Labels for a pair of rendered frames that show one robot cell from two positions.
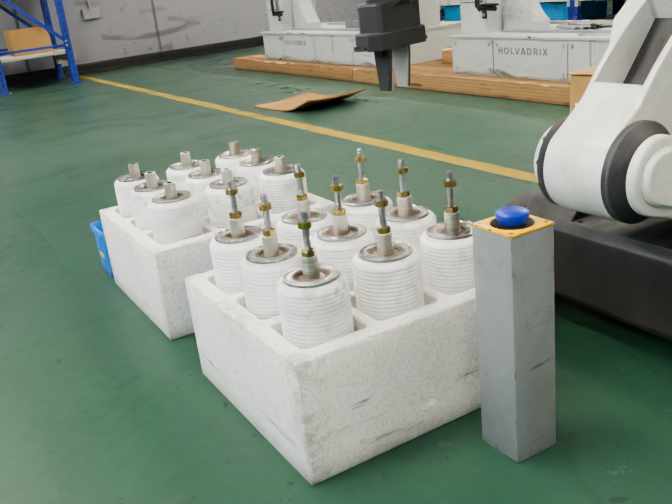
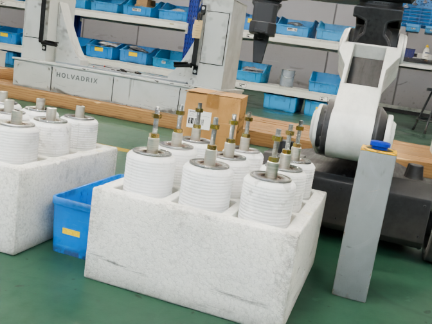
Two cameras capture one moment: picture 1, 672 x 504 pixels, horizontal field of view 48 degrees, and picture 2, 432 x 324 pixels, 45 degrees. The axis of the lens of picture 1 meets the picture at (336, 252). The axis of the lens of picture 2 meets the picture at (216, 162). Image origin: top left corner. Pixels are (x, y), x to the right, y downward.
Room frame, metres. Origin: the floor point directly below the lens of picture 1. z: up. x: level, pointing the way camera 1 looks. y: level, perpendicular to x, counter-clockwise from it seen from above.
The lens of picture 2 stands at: (0.33, 0.75, 0.44)
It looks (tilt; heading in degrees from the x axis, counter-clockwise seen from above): 11 degrees down; 316
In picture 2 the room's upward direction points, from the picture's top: 8 degrees clockwise
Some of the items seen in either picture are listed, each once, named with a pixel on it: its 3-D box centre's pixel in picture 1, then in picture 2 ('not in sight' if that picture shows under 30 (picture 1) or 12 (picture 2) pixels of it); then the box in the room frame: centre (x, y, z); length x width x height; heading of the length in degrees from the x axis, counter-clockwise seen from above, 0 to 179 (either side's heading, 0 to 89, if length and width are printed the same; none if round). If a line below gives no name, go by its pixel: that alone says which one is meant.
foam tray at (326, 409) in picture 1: (352, 329); (216, 230); (1.09, -0.01, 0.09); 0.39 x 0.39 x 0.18; 29
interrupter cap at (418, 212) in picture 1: (405, 214); (243, 150); (1.14, -0.12, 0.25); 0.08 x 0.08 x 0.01
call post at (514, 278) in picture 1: (516, 339); (363, 223); (0.87, -0.22, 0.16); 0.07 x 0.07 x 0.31; 29
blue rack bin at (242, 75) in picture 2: not in sight; (250, 71); (4.49, -3.62, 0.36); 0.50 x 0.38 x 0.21; 121
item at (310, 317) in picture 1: (319, 338); (262, 225); (0.93, 0.04, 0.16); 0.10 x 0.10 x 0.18
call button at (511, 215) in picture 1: (512, 218); (379, 146); (0.87, -0.22, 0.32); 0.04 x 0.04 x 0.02
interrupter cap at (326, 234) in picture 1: (341, 233); (228, 156); (1.09, -0.01, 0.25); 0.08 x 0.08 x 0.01
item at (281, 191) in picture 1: (286, 212); (76, 152); (1.53, 0.09, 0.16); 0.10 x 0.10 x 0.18
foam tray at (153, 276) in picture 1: (218, 245); (4, 177); (1.57, 0.25, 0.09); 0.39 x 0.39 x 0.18; 29
